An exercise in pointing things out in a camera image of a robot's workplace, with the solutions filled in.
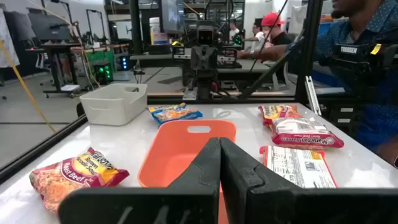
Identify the green lit computer case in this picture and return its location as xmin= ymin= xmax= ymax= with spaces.
xmin=92 ymin=59 xmax=114 ymax=85

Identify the dark wall screen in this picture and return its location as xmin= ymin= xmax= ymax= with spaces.
xmin=160 ymin=0 xmax=185 ymax=34

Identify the white metal bracket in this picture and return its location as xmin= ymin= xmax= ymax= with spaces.
xmin=304 ymin=75 xmax=323 ymax=116

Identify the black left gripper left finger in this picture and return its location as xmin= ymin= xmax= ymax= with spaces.
xmin=58 ymin=138 xmax=221 ymax=224

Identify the black aluminium table frame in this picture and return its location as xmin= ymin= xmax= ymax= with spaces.
xmin=0 ymin=0 xmax=326 ymax=185

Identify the yellow hanging cable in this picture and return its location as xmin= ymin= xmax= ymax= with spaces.
xmin=0 ymin=39 xmax=57 ymax=134

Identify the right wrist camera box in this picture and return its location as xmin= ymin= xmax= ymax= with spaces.
xmin=196 ymin=24 xmax=216 ymax=47

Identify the white plastic bottle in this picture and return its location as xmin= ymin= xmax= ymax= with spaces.
xmin=149 ymin=17 xmax=162 ymax=46

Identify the person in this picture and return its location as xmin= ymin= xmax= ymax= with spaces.
xmin=260 ymin=11 xmax=295 ymax=47
xmin=238 ymin=0 xmax=398 ymax=167
xmin=244 ymin=22 xmax=265 ymax=50
xmin=228 ymin=21 xmax=241 ymax=41

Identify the black standing desk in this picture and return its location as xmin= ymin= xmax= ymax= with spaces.
xmin=24 ymin=42 xmax=82 ymax=99

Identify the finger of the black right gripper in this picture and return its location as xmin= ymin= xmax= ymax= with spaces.
xmin=204 ymin=52 xmax=215 ymax=72
xmin=194 ymin=52 xmax=205 ymax=72

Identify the blue Maruchan ramen pack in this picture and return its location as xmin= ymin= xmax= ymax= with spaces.
xmin=147 ymin=102 xmax=203 ymax=126

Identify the white plastic bin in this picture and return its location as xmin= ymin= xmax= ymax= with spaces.
xmin=79 ymin=82 xmax=149 ymax=127

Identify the red roast beef ramen pack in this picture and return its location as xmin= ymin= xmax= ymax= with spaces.
xmin=29 ymin=146 xmax=131 ymax=215
xmin=269 ymin=117 xmax=345 ymax=151
xmin=257 ymin=104 xmax=303 ymax=127

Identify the orange chicken ramen pack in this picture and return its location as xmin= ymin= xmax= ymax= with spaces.
xmin=259 ymin=145 xmax=338 ymax=189

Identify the orange plastic bin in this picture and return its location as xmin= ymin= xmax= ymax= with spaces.
xmin=137 ymin=119 xmax=238 ymax=224

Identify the white hanging cloth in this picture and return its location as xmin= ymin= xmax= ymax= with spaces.
xmin=0 ymin=7 xmax=21 ymax=68

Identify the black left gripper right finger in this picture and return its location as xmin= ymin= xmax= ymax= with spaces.
xmin=220 ymin=137 xmax=398 ymax=224

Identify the black desk monitor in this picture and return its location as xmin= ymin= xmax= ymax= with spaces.
xmin=27 ymin=12 xmax=73 ymax=43

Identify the blue lit computer case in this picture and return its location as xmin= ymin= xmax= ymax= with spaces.
xmin=119 ymin=55 xmax=131 ymax=72

